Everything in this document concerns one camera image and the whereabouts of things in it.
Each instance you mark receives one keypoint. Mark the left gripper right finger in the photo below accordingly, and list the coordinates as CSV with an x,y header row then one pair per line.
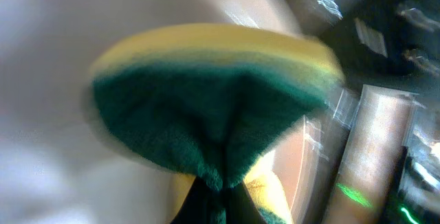
x,y
240,208

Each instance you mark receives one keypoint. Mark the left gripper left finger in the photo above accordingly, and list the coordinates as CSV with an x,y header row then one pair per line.
x,y
201,205

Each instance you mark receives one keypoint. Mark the green yellow sponge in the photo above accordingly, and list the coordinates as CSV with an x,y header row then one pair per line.
x,y
212,100

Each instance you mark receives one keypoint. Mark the pink rimmed white plate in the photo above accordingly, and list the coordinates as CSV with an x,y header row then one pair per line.
x,y
57,163

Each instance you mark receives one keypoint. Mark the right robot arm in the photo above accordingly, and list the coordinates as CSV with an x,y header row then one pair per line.
x,y
379,141

